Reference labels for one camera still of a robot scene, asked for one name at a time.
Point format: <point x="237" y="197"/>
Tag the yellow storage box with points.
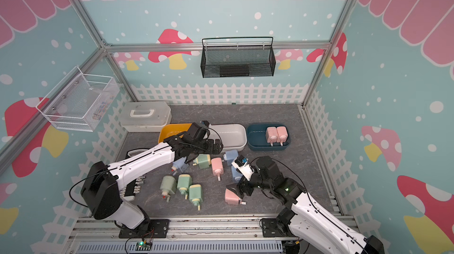
<point x="172" y="129"/>

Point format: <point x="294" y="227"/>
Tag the teal storage box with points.
<point x="256" y="138"/>

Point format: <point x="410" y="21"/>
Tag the green sharpener bottom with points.
<point x="196" y="195"/>

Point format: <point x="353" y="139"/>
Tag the blue sharpener center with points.
<point x="236" y="175"/>

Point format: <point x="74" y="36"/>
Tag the green sharpener middle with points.
<point x="183" y="184"/>

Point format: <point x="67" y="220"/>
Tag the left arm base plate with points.
<point x="154" y="228"/>

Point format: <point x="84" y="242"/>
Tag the pale green sharpener left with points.
<point x="168" y="187"/>

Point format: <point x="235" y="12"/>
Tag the translucent lidded case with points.
<point x="147" y="116"/>

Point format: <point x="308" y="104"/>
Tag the blue sharpener left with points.
<point x="179" y="166"/>

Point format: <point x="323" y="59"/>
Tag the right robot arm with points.
<point x="302" y="216"/>

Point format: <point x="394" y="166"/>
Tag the green circuit board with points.
<point x="143" y="246"/>

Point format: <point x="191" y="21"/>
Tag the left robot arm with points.
<point x="101" y="188"/>

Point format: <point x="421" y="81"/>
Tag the blue sharpener upper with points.
<point x="230" y="156"/>

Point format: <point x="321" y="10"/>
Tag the white wire mesh basket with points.
<point x="79" y="101"/>

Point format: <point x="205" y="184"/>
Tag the black wire mesh basket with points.
<point x="238" y="57"/>

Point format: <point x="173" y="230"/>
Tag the pink sharpener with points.
<point x="282" y="135"/>
<point x="232" y="199"/>
<point x="217" y="167"/>
<point x="271" y="135"/>

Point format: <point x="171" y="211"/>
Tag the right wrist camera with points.
<point x="242" y="165"/>

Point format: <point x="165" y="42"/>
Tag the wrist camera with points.
<point x="242" y="165"/>
<point x="205" y="124"/>

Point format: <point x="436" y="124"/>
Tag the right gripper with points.
<point x="245" y="183"/>

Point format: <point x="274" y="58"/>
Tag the black tool rack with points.
<point x="132" y="189"/>

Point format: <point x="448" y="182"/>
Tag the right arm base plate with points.
<point x="274" y="228"/>

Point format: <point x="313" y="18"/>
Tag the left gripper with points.
<point x="210" y="149"/>

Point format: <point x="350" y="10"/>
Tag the white storage box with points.
<point x="233" y="136"/>

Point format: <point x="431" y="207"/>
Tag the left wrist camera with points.
<point x="205" y="124"/>

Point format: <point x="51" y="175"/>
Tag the blue sharpener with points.
<point x="179" y="166"/>
<point x="236" y="175"/>
<point x="230" y="156"/>

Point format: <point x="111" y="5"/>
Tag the green sharpener upper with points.
<point x="203" y="161"/>

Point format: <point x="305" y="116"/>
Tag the pink sharpener bottom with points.
<point x="232" y="199"/>

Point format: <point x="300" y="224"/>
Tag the aluminium rail frame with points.
<point x="238" y="234"/>

